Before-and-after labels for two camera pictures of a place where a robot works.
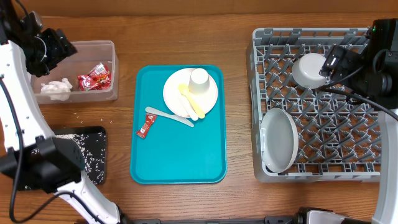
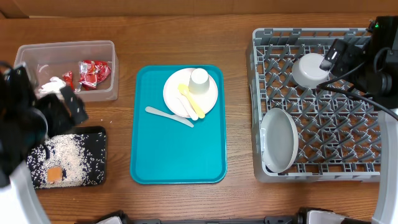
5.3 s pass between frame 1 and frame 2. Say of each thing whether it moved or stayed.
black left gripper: moved
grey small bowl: stayed
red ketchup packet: moved
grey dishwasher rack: stayed
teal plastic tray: stayed
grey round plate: stayed
